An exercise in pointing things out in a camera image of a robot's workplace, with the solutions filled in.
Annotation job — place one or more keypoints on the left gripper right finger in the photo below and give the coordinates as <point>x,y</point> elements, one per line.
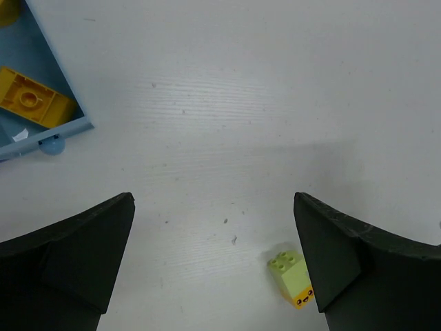
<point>363,277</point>

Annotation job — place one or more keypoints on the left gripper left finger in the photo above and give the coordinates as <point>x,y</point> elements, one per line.
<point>61,277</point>

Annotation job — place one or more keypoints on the yellow orange long lego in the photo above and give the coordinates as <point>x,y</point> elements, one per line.
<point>34,101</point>

